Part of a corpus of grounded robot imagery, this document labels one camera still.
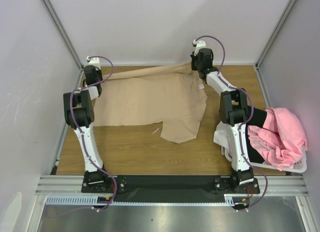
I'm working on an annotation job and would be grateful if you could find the beige t shirt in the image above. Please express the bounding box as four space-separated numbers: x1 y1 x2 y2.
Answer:
93 63 207 144

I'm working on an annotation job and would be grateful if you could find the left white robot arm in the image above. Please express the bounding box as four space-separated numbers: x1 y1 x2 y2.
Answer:
63 65 110 193

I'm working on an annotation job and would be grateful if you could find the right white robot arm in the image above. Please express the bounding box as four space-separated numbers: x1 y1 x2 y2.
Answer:
191 48 254 193

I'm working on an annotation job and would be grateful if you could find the white t shirt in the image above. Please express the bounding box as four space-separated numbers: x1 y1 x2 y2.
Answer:
213 122 236 158

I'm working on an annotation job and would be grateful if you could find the black t shirt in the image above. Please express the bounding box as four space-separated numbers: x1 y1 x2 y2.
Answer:
245 108 267 163

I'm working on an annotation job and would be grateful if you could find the pink t shirt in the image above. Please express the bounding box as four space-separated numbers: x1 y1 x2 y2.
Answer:
248 108 308 171

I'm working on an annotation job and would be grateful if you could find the white laundry basket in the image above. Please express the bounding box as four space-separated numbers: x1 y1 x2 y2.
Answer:
220 146 308 175

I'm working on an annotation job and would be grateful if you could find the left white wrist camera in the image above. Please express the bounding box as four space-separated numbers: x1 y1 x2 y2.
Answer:
86 56 101 69

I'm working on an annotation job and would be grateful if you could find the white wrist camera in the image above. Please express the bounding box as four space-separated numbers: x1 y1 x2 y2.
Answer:
192 40 207 56
86 56 101 69

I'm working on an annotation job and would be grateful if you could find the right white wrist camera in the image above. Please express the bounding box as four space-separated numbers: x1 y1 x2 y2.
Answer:
192 40 207 56

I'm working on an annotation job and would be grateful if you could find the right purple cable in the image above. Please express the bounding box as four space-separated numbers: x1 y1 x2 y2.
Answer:
194 35 270 212

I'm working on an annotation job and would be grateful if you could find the left aluminium frame post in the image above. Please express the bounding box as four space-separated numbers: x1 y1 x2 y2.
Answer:
40 0 83 69

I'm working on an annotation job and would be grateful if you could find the aluminium frame post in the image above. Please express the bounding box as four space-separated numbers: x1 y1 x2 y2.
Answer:
40 0 83 69
255 0 298 69

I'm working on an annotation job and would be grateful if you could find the right aluminium frame post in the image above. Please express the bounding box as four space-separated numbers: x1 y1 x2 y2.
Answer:
255 0 298 69

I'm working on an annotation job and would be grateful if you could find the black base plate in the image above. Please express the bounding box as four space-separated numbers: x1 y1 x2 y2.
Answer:
81 174 263 204

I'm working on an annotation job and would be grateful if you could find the slotted cable duct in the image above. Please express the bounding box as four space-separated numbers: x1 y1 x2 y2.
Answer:
46 194 248 206

